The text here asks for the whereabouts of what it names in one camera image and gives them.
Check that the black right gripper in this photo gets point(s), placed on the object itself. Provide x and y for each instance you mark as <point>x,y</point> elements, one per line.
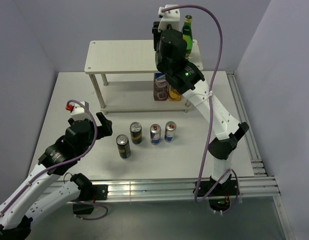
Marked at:
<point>155,31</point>

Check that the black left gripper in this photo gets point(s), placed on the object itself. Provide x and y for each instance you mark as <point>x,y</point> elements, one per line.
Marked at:
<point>105,129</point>

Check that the green glass bottle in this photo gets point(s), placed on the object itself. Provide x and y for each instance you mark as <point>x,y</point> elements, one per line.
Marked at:
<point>187,34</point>

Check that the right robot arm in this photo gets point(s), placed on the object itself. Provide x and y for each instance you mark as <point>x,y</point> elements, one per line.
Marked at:
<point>189,81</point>

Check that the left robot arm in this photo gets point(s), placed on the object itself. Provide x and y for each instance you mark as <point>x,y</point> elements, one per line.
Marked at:
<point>24,207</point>

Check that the white two-tier shelf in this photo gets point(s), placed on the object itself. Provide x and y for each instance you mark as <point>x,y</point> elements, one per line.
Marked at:
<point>122,74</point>

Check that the black can front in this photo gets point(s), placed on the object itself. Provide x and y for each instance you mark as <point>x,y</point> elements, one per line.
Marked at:
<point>123,146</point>

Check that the black can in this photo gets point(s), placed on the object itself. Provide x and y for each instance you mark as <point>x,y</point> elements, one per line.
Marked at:
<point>123,146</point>
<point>136,132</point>

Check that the black can rear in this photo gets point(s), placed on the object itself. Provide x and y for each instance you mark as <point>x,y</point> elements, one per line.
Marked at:
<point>136,132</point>

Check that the blue silver can left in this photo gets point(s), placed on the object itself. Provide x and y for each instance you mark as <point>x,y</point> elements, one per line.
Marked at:
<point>155,134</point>

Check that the blue silver can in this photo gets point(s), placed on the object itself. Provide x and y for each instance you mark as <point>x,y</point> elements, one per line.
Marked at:
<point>155,134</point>
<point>170,131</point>

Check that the purple grape juice carton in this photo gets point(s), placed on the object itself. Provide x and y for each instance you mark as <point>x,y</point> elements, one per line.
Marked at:
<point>160,87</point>

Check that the blue silver can right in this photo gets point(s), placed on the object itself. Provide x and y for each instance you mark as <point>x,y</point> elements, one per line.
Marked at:
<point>170,131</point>

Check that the yellow pineapple juice carton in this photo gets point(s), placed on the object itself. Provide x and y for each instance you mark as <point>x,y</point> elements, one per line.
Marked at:
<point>173,94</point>

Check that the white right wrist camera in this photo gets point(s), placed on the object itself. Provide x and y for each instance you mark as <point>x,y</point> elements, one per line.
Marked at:
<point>169,15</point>

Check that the aluminium front rail frame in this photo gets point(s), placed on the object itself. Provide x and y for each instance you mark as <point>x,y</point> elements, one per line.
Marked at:
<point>178,189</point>

